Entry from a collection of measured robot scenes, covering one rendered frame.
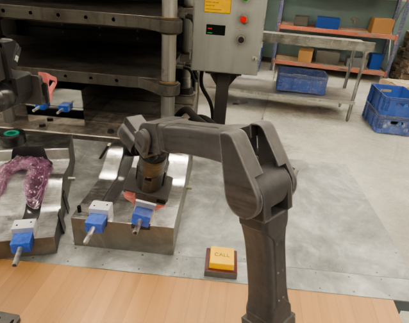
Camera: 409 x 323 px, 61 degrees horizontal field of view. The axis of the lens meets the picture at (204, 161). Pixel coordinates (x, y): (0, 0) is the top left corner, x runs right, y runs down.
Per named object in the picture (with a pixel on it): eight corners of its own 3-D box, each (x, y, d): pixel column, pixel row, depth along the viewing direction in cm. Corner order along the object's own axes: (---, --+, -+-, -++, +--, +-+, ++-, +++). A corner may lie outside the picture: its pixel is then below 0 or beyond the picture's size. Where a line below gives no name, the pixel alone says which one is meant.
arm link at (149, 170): (129, 162, 76) (131, 141, 70) (152, 153, 79) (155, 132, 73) (146, 185, 73) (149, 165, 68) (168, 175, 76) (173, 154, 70)
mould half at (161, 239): (172, 255, 90) (174, 213, 84) (74, 245, 91) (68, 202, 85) (192, 164, 134) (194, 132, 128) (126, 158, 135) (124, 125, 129)
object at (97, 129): (180, 156, 157) (180, 141, 153) (-99, 129, 161) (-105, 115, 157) (197, 99, 231) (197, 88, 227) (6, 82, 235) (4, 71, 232)
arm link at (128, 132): (108, 143, 76) (115, 99, 67) (141, 134, 81) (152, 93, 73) (134, 181, 71) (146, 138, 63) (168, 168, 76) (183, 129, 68)
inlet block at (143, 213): (143, 245, 77) (148, 225, 76) (121, 240, 77) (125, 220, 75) (153, 217, 90) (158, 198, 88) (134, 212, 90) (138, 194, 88)
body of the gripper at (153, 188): (131, 171, 82) (132, 150, 76) (172, 181, 83) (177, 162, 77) (122, 193, 78) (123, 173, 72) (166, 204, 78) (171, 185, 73)
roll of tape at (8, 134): (23, 147, 114) (21, 137, 112) (-4, 147, 112) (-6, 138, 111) (29, 137, 121) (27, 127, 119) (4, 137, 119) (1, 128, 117)
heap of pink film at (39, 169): (46, 208, 94) (42, 184, 91) (-27, 213, 90) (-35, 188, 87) (59, 163, 116) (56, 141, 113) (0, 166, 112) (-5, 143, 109)
